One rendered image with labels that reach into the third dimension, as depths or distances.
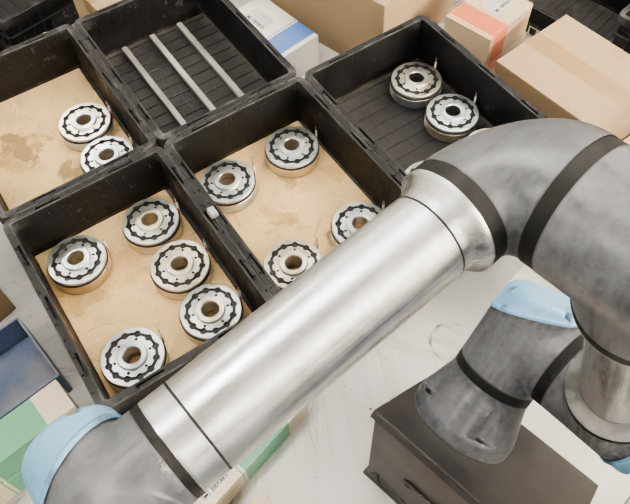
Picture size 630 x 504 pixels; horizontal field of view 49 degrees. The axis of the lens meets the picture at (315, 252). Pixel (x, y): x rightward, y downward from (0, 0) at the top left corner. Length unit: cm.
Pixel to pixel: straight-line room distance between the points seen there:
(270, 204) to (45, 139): 49
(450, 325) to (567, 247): 82
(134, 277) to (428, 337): 54
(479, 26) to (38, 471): 134
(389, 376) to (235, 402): 82
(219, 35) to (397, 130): 47
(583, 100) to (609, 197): 99
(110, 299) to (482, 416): 64
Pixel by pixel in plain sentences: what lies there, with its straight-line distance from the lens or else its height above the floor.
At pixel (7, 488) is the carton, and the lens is 126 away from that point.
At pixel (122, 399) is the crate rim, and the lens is 103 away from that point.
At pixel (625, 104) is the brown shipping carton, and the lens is 150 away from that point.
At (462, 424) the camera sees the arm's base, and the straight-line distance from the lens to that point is 95.
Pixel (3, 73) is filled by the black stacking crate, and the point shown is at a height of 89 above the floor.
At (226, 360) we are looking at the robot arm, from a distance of 46.
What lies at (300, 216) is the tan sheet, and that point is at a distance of 126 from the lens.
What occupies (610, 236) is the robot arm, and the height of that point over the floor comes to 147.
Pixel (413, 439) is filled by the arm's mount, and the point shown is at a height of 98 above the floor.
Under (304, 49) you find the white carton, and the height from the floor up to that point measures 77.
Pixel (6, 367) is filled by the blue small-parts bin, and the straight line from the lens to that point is 139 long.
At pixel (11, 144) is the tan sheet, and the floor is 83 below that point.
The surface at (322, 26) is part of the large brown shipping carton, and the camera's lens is 173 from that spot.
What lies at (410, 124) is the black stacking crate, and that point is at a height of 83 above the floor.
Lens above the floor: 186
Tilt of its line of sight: 58 degrees down
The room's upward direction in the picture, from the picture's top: 3 degrees counter-clockwise
